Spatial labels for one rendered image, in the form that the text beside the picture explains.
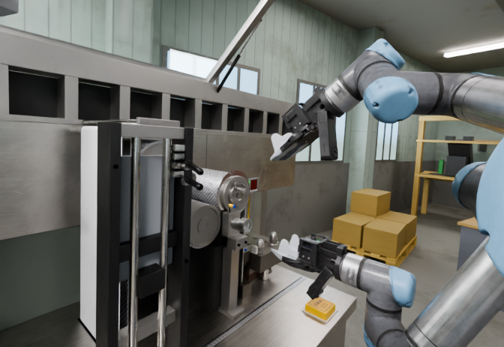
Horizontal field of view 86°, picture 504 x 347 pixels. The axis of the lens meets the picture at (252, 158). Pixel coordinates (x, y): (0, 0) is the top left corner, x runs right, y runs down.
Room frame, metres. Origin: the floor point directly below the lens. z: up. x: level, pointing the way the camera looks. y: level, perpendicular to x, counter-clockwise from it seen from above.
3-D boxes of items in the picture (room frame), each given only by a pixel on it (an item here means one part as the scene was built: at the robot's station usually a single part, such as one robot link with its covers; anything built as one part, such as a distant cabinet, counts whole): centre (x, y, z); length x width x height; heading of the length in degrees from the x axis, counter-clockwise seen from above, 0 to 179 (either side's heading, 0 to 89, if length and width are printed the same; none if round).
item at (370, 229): (3.65, -1.77, 0.36); 1.31 x 0.99 x 0.73; 128
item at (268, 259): (1.07, 0.05, 1.00); 0.40 x 0.16 x 0.06; 50
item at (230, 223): (0.78, 0.04, 1.05); 0.06 x 0.05 x 0.31; 50
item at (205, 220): (0.82, 0.22, 1.17); 0.26 x 0.12 x 0.12; 50
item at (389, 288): (0.60, -0.32, 1.11); 0.11 x 0.08 x 0.09; 50
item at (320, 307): (0.80, -0.23, 0.91); 0.07 x 0.07 x 0.02; 50
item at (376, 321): (0.59, -0.32, 1.01); 0.11 x 0.08 x 0.11; 174
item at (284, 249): (0.75, -0.10, 1.11); 0.09 x 0.03 x 0.06; 59
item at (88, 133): (0.68, 0.38, 1.17); 0.34 x 0.05 x 0.54; 50
